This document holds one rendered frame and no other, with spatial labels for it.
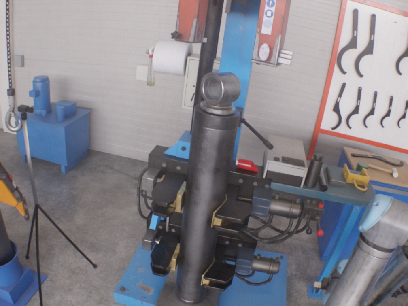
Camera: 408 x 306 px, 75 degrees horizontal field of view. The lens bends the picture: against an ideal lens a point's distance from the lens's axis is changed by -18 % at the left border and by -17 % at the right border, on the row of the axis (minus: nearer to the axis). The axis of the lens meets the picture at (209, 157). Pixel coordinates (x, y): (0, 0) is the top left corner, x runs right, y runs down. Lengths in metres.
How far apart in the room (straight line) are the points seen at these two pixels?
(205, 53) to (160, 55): 0.63
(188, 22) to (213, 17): 0.33
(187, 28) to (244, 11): 0.46
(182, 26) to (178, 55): 0.85
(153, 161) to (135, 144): 2.17
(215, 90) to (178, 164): 0.54
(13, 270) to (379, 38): 3.90
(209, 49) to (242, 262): 1.28
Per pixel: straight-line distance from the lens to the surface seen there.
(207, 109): 1.43
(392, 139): 3.88
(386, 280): 1.11
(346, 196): 1.91
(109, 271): 2.59
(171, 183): 1.75
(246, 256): 2.02
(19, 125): 1.55
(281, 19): 1.31
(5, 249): 2.27
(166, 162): 1.86
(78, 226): 3.03
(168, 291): 2.27
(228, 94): 1.40
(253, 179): 1.80
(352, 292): 0.95
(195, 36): 1.45
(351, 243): 2.98
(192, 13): 1.45
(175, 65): 2.31
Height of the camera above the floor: 1.92
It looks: 26 degrees down
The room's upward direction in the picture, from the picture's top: 8 degrees clockwise
